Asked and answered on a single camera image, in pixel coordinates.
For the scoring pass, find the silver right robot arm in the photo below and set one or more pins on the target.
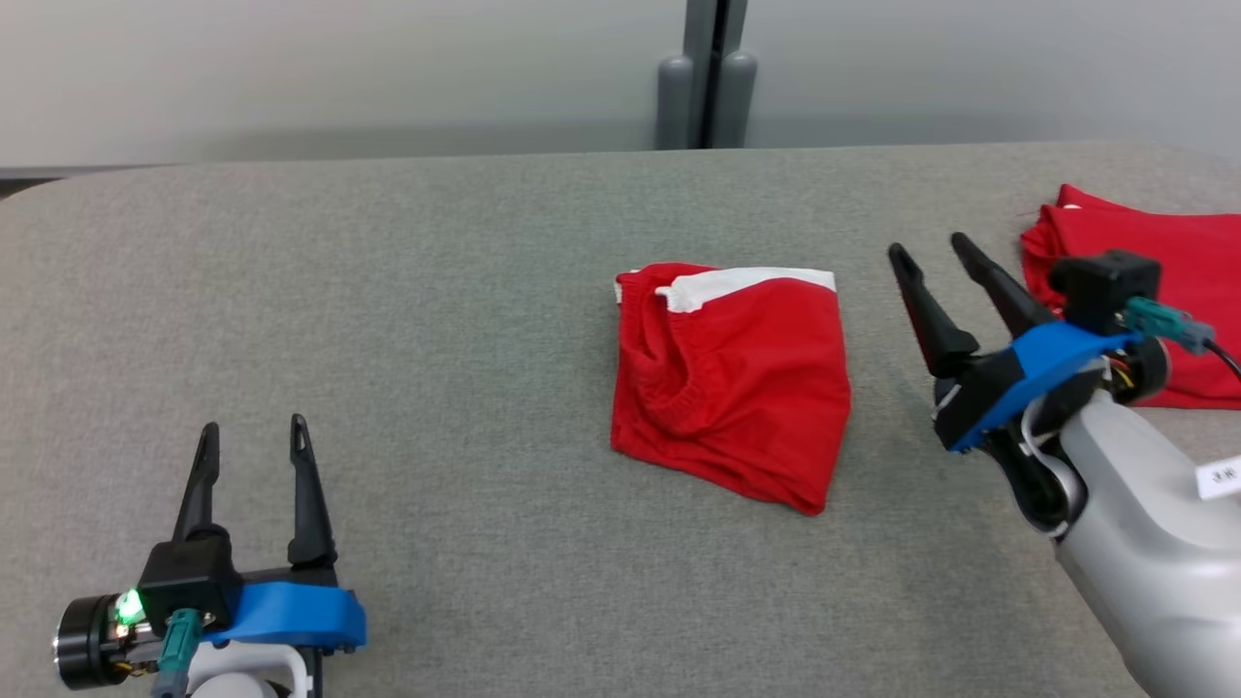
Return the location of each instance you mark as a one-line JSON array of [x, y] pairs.
[[1144, 543]]

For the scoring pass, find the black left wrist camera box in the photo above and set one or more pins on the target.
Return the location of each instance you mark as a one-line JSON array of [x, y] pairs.
[[189, 582]]

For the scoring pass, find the grey partition post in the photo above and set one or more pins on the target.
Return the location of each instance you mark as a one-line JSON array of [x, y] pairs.
[[706, 68]]

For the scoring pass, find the white label on right arm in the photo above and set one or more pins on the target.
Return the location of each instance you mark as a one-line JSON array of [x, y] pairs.
[[1222, 480]]

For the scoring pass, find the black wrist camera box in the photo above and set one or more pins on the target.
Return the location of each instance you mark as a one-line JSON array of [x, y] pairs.
[[189, 582], [1105, 291]]

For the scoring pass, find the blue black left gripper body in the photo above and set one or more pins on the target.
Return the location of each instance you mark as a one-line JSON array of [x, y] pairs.
[[291, 611]]

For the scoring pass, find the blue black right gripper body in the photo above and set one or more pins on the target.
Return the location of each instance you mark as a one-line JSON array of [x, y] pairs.
[[1028, 373]]

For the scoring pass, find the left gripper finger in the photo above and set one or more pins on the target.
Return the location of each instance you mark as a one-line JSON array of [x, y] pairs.
[[199, 485], [308, 504]]

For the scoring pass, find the red jersey with white stripes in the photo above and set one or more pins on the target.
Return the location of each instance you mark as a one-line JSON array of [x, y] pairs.
[[1202, 262]]

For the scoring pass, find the red shorts with white stripe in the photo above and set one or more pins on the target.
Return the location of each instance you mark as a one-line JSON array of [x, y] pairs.
[[747, 388]]

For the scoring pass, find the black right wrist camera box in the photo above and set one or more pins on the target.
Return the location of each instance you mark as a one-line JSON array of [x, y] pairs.
[[1105, 291]]

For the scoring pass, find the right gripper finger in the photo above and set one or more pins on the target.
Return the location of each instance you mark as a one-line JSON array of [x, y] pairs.
[[931, 315], [1003, 291]]

